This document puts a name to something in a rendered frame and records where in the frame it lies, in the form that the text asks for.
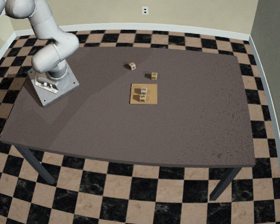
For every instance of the wooden letter block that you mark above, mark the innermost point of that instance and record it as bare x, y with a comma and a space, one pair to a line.
143, 98
144, 91
153, 76
132, 66

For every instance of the tan square mat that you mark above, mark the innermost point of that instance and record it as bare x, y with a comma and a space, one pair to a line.
151, 97

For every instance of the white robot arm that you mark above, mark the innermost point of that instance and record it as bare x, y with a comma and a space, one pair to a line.
50, 61

